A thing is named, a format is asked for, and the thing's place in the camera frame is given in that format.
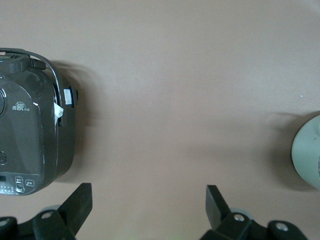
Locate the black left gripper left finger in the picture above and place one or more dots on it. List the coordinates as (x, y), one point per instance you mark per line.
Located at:
(72, 212)

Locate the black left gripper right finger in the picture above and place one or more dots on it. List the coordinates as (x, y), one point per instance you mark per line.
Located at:
(217, 217)

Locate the stainless steel pot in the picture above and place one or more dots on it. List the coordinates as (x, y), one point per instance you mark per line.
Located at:
(305, 155)

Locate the dark grey rice cooker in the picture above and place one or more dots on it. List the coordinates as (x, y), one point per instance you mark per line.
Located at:
(25, 125)

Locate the brown table cover cloth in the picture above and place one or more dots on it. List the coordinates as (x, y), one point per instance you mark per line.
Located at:
(160, 75)

